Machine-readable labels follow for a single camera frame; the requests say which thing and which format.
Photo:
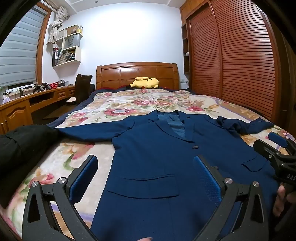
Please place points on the wooden bed headboard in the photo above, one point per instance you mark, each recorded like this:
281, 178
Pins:
120, 74

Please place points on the black binder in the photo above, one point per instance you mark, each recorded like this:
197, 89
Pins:
55, 56

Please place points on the wooden louvered wardrobe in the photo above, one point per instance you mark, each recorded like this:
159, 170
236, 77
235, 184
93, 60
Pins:
231, 58

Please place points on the white tied curtain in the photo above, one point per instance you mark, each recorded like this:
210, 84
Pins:
55, 27

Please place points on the yellow plush toy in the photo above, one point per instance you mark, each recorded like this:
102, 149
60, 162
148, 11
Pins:
145, 83

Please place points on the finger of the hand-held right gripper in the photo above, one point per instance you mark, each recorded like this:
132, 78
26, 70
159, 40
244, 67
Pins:
277, 138
266, 149

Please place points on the blue suit jacket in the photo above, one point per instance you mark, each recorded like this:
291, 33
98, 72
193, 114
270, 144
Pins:
157, 150

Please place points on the white wall shelf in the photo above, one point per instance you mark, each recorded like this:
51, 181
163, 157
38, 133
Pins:
77, 56

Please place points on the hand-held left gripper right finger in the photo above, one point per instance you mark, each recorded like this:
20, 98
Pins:
208, 179

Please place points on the grey window blind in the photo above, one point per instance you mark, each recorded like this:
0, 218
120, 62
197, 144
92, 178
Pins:
18, 53

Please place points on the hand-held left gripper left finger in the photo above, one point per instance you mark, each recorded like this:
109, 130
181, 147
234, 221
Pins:
83, 176

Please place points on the grey paper bag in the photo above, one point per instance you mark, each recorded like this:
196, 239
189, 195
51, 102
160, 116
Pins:
71, 42

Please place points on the red basket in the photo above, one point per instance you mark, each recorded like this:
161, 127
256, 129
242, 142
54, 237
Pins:
54, 85

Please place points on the person's right hand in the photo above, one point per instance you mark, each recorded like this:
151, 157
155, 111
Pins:
279, 201

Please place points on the black tool on desk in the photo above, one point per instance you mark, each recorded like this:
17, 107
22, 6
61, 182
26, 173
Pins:
41, 87

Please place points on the black cloth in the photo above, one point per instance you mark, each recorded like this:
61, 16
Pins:
20, 150

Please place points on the floral blanket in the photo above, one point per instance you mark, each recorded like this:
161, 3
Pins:
111, 109

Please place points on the wooden desk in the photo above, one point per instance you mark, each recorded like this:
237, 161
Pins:
16, 113

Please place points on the dark wooden chair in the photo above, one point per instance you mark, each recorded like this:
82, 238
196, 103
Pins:
81, 88

